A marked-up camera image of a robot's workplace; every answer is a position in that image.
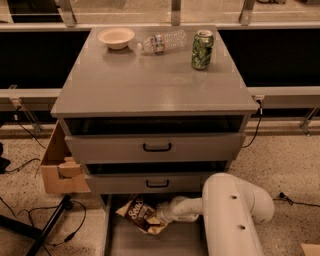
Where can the grey drawer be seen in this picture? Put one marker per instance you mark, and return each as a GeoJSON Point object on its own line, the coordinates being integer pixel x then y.
{"type": "Point", "coordinates": [136, 178]}
{"type": "Point", "coordinates": [123, 238]}
{"type": "Point", "coordinates": [131, 140]}

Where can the grey top drawer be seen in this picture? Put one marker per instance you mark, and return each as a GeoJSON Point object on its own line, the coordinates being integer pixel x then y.
{"type": "Point", "coordinates": [131, 140]}

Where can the grey drawer cabinet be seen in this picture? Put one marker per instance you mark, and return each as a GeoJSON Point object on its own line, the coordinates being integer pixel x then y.
{"type": "Point", "coordinates": [127, 84]}

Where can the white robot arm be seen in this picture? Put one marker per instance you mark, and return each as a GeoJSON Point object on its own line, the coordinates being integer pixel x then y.
{"type": "Point", "coordinates": [231, 208]}

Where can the cardboard piece corner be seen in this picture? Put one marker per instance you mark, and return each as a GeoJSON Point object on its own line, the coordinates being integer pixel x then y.
{"type": "Point", "coordinates": [311, 249]}

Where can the grey bottom drawer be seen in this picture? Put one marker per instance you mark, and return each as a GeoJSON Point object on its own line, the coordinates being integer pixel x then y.
{"type": "Point", "coordinates": [123, 238]}

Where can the grey middle drawer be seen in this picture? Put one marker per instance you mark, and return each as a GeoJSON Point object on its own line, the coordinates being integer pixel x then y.
{"type": "Point", "coordinates": [136, 178]}

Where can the white paper bowl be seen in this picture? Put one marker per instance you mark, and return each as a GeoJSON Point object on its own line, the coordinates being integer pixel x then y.
{"type": "Point", "coordinates": [116, 38]}

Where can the brown cardboard box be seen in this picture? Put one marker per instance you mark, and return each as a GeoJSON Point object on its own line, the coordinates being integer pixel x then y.
{"type": "Point", "coordinates": [60, 172]}

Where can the green soda can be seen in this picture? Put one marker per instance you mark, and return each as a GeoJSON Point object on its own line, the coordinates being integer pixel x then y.
{"type": "Point", "coordinates": [202, 49]}

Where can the clear plastic water bottle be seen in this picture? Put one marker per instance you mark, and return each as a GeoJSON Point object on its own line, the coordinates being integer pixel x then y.
{"type": "Point", "coordinates": [160, 43]}

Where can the brown chip bag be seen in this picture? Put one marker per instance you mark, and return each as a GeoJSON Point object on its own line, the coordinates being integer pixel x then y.
{"type": "Point", "coordinates": [142, 215]}

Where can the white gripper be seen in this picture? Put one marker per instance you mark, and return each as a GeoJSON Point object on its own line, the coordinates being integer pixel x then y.
{"type": "Point", "coordinates": [165, 212]}

